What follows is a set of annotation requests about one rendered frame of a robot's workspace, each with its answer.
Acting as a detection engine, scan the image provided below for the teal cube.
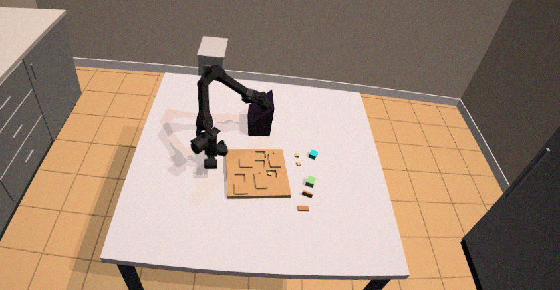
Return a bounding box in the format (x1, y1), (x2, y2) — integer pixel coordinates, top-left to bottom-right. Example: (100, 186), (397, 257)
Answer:
(309, 149), (318, 160)

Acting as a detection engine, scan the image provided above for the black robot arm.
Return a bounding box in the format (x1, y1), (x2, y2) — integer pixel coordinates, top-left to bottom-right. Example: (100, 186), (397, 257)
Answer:
(190, 65), (272, 157)

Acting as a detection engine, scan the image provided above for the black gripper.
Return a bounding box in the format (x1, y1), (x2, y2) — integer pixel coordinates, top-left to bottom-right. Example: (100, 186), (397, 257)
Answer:
(204, 144), (217, 169)

